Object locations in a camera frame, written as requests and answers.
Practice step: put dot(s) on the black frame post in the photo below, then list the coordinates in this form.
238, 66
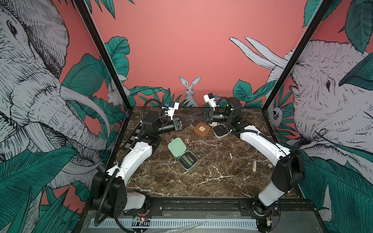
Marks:
97, 39
306, 37

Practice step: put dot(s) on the cream clipper case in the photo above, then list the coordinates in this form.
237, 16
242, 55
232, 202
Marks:
218, 129

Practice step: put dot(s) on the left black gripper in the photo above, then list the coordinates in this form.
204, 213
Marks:
178, 121

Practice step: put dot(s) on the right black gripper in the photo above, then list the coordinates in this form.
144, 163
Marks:
209, 117

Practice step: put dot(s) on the brown clipper case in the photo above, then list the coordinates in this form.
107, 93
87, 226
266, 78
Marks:
201, 129

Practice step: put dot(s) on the white perforated strip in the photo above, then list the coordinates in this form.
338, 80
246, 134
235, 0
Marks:
246, 224

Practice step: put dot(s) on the mint green clipper case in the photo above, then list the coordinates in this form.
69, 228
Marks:
187, 159

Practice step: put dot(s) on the left black frame post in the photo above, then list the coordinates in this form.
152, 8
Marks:
97, 39

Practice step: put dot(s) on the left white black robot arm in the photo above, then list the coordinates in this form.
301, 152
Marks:
108, 195

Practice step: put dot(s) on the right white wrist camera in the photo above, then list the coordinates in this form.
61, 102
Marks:
210, 99

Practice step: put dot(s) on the black aluminium front rail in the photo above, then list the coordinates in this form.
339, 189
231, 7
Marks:
158, 206

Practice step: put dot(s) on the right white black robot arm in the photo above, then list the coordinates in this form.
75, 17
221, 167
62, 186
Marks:
289, 165

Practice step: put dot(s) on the black white checkerboard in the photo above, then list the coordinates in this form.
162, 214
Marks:
130, 143

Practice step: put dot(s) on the right black frame post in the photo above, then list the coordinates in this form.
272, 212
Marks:
306, 37

